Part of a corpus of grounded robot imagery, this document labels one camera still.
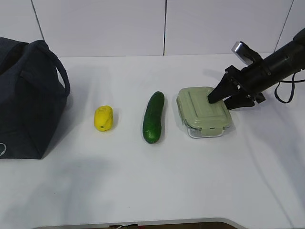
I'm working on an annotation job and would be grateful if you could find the green lidded glass container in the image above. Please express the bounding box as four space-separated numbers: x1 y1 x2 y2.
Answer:
176 87 232 138

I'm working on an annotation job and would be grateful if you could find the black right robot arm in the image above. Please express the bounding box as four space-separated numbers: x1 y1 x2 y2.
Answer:
207 30 305 110

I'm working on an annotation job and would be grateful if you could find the yellow lemon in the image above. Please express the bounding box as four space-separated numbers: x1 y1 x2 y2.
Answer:
94 105 113 132

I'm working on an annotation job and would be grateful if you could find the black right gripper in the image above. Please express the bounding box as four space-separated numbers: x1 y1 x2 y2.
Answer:
207 65 265 110

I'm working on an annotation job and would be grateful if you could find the dark blue lunch bag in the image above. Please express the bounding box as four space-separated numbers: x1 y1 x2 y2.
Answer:
0 37 70 159

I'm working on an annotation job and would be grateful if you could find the green cucumber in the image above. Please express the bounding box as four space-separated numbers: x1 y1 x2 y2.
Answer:
142 91 165 144

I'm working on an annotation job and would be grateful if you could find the black cable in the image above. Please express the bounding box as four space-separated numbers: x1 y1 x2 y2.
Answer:
274 69 305 104

